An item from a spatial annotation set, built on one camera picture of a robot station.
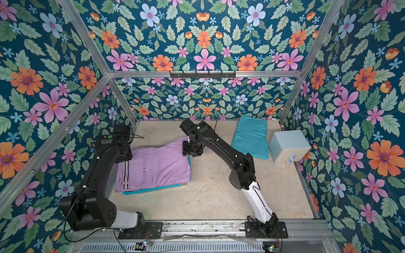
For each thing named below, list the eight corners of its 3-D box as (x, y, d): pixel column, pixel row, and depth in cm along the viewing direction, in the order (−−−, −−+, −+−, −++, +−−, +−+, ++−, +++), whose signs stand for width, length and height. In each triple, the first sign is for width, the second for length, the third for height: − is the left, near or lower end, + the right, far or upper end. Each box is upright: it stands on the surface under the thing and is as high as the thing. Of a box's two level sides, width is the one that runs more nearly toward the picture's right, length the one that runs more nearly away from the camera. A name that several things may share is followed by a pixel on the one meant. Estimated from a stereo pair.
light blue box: (271, 164, 98) (280, 150, 86) (266, 144, 108) (273, 129, 96) (302, 164, 98) (314, 150, 86) (294, 144, 108) (304, 129, 96)
